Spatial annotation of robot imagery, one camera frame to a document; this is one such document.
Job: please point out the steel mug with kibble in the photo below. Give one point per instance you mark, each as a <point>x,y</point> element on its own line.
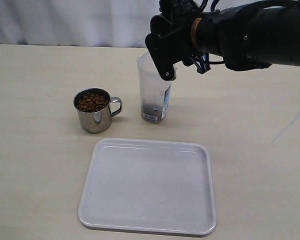
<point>96,109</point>

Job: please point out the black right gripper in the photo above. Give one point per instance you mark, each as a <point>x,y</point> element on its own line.
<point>169,38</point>

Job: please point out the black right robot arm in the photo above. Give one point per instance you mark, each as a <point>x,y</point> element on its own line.
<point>247,37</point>

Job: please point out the white rectangular tray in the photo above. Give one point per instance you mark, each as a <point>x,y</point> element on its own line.
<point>150,186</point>

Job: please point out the white backdrop curtain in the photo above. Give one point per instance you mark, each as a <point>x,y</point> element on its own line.
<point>88,23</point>

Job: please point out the clear plastic tall container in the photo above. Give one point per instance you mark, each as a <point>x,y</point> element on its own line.
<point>154,92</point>

